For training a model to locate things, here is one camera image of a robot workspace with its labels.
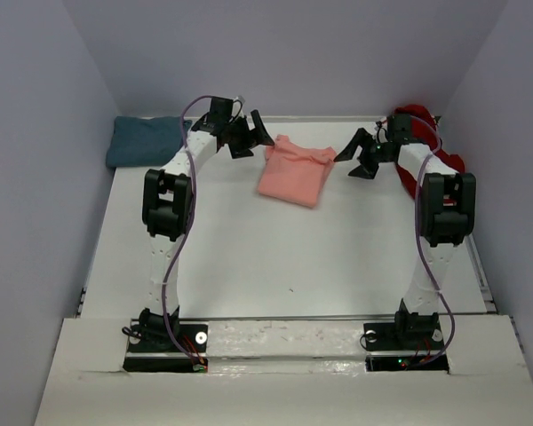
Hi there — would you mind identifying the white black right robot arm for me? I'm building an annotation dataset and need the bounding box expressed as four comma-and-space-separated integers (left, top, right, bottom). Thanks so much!
335, 114, 476, 357

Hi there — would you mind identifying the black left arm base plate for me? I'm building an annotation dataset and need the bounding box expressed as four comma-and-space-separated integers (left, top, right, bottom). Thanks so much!
122, 322, 209, 374

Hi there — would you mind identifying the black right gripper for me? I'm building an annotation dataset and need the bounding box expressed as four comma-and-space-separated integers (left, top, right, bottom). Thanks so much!
333, 126, 391, 178

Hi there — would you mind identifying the white table edge rail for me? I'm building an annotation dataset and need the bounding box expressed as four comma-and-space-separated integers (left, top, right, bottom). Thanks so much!
262, 115, 381, 123

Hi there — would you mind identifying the crumpled red t-shirt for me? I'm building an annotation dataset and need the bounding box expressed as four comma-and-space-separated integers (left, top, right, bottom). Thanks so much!
390, 105, 466, 201

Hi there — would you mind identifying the aluminium front rail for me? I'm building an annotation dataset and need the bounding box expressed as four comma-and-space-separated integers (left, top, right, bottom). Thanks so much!
177, 314, 365, 324

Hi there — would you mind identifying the folded teal t-shirt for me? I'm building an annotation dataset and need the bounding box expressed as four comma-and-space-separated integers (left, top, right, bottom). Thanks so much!
105, 116, 182, 169

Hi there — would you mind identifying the pink t-shirt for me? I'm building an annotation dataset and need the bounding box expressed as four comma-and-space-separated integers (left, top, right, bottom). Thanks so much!
257, 135, 337, 209

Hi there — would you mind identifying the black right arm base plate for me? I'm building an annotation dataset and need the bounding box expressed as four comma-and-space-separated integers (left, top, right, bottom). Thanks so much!
360, 322, 449, 373

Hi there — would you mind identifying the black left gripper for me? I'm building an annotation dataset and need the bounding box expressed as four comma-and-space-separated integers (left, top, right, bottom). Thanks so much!
223, 110, 274, 159

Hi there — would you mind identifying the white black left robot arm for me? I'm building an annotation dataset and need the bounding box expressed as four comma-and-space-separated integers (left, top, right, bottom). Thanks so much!
139, 96, 274, 358

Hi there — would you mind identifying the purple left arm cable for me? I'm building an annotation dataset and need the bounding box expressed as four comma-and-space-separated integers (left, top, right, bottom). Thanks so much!
159, 95, 212, 365

